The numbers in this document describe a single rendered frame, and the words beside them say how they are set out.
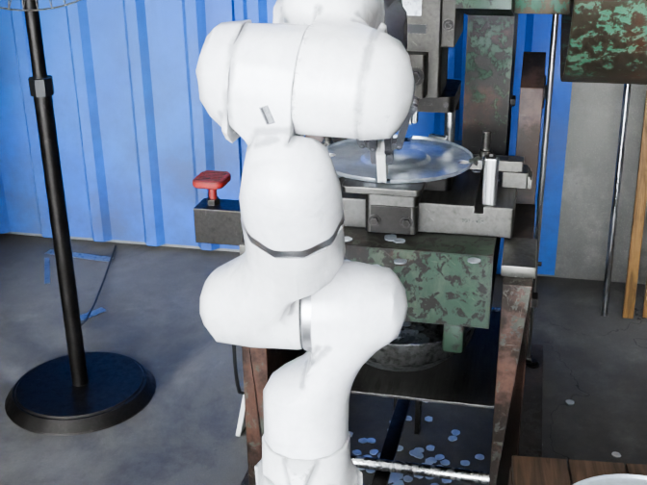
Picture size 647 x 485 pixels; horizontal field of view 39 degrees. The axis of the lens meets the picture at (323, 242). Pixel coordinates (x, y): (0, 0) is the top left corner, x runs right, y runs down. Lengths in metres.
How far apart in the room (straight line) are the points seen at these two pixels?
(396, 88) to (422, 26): 0.83
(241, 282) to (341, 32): 0.32
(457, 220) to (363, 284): 0.66
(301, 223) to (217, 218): 0.81
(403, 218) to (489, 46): 0.45
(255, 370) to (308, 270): 0.82
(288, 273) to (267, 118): 0.17
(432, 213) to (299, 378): 0.65
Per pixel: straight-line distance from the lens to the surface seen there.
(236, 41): 0.90
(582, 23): 1.46
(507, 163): 1.81
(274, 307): 1.03
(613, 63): 1.55
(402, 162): 1.68
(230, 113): 0.90
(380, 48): 0.88
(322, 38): 0.89
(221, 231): 1.71
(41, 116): 2.23
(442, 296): 1.68
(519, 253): 1.67
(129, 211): 3.39
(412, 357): 1.85
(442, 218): 1.72
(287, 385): 1.15
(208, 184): 1.68
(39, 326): 2.93
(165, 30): 3.15
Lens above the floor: 1.28
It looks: 22 degrees down
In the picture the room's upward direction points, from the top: 1 degrees counter-clockwise
